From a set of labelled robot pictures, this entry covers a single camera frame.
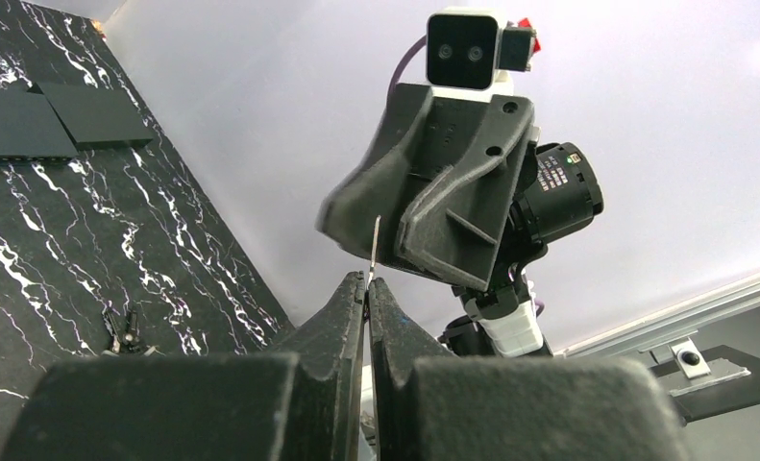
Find black flat box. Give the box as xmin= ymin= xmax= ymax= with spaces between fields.
xmin=0 ymin=83 xmax=153 ymax=162

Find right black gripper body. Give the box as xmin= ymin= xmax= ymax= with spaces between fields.
xmin=411 ymin=95 xmax=604 ymax=301

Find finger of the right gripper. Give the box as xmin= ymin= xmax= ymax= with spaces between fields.
xmin=395 ymin=95 xmax=535 ymax=290
xmin=317 ymin=84 xmax=433 ymax=252

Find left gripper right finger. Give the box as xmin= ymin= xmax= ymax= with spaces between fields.
xmin=366 ymin=279 xmax=692 ymax=460

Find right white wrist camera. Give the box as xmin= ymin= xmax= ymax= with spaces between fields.
xmin=425 ymin=7 xmax=541 ymax=102

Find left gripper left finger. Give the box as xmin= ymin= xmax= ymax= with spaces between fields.
xmin=2 ymin=272 xmax=364 ymax=460

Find black handled pruning shears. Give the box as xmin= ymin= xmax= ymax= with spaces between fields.
xmin=102 ymin=305 xmax=158 ymax=356

